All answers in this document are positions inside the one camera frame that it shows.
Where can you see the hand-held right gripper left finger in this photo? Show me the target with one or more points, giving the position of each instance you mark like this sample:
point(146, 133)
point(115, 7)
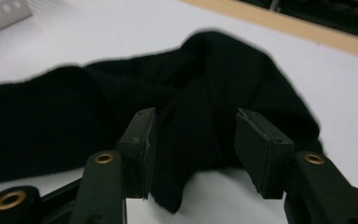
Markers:
point(136, 149)

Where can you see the white perforated plastic basket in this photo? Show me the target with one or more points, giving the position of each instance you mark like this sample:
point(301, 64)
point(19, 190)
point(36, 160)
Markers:
point(0, 15)

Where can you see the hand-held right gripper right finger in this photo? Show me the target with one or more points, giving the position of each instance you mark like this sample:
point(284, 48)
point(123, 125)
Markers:
point(261, 149)

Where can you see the black sleeveless shirt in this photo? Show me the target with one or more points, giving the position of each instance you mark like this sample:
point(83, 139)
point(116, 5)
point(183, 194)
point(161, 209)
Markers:
point(59, 118)

